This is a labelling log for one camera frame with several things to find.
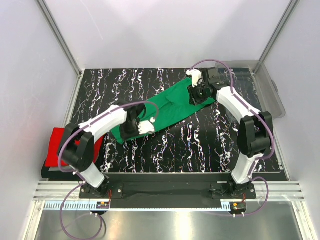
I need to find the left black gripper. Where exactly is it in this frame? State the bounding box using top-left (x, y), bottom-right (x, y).
top-left (119, 120), bottom-right (143, 142)

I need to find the green t shirt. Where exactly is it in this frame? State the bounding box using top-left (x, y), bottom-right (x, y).
top-left (110, 78), bottom-right (215, 144)

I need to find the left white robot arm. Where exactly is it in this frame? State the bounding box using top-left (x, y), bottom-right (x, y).
top-left (57, 101), bottom-right (147, 198)

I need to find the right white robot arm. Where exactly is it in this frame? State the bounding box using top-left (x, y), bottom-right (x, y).
top-left (186, 68), bottom-right (275, 199)

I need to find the clear plastic bin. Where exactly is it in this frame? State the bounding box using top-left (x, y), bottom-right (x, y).
top-left (225, 60), bottom-right (286, 119)

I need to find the black marbled table mat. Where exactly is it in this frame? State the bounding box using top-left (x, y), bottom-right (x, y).
top-left (68, 67), bottom-right (283, 174)

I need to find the left orange connector box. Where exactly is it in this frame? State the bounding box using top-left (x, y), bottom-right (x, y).
top-left (96, 201), bottom-right (110, 209)

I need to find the orange connector box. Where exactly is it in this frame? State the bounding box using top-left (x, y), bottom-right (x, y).
top-left (96, 201), bottom-right (110, 209)
top-left (231, 201), bottom-right (247, 212)

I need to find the red folded t shirt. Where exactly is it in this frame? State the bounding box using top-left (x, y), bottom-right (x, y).
top-left (44, 127), bottom-right (104, 168)

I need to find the grey folded t shirt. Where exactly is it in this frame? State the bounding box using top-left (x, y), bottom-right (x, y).
top-left (48, 167), bottom-right (61, 172)

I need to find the black folded t shirt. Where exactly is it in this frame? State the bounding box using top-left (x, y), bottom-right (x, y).
top-left (40, 164), bottom-right (81, 181)

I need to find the right orange connector box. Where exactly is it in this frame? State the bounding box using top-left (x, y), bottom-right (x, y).
top-left (231, 201), bottom-right (247, 212)

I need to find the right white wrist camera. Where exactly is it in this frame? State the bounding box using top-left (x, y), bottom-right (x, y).
top-left (186, 69), bottom-right (202, 88)

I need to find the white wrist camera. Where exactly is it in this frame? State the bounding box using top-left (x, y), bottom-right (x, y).
top-left (186, 69), bottom-right (202, 88)
top-left (137, 120), bottom-right (155, 135)

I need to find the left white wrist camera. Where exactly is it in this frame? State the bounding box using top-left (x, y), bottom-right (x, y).
top-left (137, 120), bottom-right (155, 135)

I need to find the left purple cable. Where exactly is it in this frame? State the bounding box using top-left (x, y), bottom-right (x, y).
top-left (57, 101), bottom-right (160, 238)

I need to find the purple cable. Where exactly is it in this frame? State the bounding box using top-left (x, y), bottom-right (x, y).
top-left (189, 58), bottom-right (276, 217)
top-left (57, 101), bottom-right (160, 238)

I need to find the aluminium frame rail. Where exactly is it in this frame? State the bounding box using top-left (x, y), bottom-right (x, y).
top-left (33, 181), bottom-right (306, 201)

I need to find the right aluminium frame post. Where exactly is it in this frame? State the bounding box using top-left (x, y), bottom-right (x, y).
top-left (253, 0), bottom-right (300, 74)

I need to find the aluminium frame post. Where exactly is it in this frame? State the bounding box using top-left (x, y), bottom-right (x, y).
top-left (253, 0), bottom-right (300, 74)
top-left (36, 0), bottom-right (85, 78)

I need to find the left aluminium frame post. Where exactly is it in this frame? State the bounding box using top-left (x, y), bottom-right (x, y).
top-left (36, 0), bottom-right (85, 78)

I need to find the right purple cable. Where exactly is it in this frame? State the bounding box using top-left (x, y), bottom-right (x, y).
top-left (189, 58), bottom-right (276, 217)

